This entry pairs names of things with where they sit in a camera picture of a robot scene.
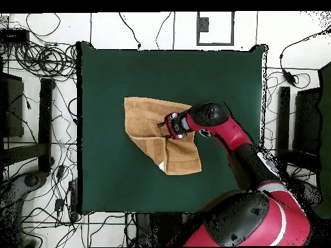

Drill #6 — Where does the tan terry towel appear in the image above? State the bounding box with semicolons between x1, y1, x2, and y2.
123;96;202;176

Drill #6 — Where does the black flat panel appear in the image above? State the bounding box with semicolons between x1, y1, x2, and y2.
0;72;25;139
293;87;323;156

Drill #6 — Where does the dark green table cloth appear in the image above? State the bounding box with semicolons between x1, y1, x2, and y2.
76;41;268;215

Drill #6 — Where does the black stand behind table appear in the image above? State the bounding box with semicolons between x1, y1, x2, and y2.
134;212;192;247

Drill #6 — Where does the small grey box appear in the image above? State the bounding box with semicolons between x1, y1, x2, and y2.
198;17;209;33

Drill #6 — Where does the black T-shaped stand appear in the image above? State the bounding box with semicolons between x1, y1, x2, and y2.
2;77;56;173
275;86;321;178

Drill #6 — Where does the dark tripod base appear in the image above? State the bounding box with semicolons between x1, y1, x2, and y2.
0;171;48;207

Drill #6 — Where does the dark green fabric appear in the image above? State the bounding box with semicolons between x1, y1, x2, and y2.
310;61;331;219

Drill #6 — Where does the black electronics box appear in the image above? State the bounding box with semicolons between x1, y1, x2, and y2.
0;28;30;43

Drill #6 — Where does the black cable with plug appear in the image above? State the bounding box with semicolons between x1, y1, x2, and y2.
118;12;142;50

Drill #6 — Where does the grey rectangular frame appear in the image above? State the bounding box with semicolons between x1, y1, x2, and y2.
196;11;235;47

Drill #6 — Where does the black cable with adapter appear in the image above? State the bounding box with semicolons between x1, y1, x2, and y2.
279;25;331;87

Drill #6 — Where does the black cable coil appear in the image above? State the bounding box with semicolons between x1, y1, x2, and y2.
14;42;78;78

